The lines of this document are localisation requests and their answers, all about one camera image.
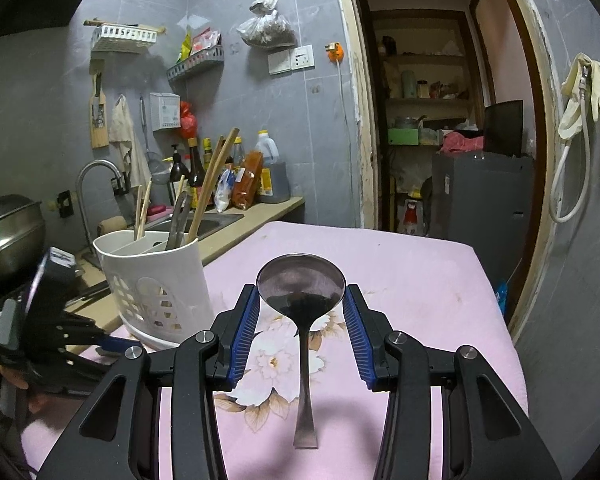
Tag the wooden knife rack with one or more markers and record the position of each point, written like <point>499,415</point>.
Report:
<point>99,110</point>

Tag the red plastic bag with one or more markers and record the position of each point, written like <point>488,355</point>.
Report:
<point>189,122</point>

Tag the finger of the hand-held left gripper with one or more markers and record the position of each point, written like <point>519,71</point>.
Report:
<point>120,346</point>
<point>75,372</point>

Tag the white wall box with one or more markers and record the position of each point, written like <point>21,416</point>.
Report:
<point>165,112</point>

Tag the dark bottle white label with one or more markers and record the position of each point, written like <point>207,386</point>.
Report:
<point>177,180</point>

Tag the orange plug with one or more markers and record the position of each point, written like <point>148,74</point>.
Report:
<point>334,51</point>

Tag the wooden chopstick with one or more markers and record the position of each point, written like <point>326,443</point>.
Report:
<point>225,155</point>
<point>146,205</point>
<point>138,215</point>
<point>207,185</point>

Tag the red seasoning packet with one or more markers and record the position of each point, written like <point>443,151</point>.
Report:
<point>205,42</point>

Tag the wooden stick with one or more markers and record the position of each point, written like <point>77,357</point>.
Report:
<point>92,23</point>

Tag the steel tongs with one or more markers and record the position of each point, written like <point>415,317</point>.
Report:
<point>179,225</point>

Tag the grey wall shelf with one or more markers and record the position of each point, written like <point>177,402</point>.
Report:
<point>195,65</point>

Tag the pink soap dish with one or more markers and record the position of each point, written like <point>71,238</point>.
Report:
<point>157,211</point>

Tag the small sauce bottle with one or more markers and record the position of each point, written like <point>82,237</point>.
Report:
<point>207,152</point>
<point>238,152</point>

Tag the hanging beige cloth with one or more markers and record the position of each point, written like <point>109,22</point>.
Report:
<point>125,130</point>

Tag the steel faucet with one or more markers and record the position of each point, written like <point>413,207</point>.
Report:
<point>82,195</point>

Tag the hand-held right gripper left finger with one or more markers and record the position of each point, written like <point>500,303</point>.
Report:
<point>245,325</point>

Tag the pink floral cloth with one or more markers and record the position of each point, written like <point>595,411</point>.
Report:
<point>405,270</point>

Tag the blue plastic wrapper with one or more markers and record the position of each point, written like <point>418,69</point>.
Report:
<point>501,296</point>

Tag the black monitor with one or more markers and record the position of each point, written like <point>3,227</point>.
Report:
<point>502,127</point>

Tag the hanging clear bag dried goods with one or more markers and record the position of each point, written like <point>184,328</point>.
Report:
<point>267,25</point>

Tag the plain steel spoon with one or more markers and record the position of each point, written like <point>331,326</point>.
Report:
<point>300,285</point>

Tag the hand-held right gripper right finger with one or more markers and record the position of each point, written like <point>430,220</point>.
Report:
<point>357,330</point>

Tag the black wall plug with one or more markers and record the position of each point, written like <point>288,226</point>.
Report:
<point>65,204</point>

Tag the wooden storage shelf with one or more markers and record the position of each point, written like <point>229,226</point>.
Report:
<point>425,60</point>

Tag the orange packet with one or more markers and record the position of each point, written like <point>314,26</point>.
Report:
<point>247,180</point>

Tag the grey cabinet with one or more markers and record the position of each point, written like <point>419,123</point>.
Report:
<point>480,210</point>

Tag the white plastic utensil holder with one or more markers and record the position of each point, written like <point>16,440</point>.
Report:
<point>145,270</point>

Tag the hanging metal strainer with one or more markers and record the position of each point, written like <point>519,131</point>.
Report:
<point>152,165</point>

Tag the steel sink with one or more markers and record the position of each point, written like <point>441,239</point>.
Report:
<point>220,220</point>

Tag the crumpled pink cloth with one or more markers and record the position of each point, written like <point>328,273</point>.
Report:
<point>460,144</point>

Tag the dark soy sauce bottle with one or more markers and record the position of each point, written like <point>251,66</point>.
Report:
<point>196,170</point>

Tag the white wall socket panel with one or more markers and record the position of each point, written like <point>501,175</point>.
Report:
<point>290,60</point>

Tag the white wall basket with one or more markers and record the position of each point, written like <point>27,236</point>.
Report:
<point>125,39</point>

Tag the large oil jug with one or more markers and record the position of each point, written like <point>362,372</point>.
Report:
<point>272,170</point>

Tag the steel pot with lid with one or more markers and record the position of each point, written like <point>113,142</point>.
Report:
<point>10,235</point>

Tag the red printed bag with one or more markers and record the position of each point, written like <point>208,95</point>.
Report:
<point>413,215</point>

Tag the white blue packet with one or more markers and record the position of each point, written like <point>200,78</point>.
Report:
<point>225,190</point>

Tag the green box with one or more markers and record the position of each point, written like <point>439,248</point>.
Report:
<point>402,136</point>

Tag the wooden door frame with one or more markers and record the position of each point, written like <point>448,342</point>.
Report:
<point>360,110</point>

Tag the person's left hand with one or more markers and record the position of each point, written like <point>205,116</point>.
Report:
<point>50,406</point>

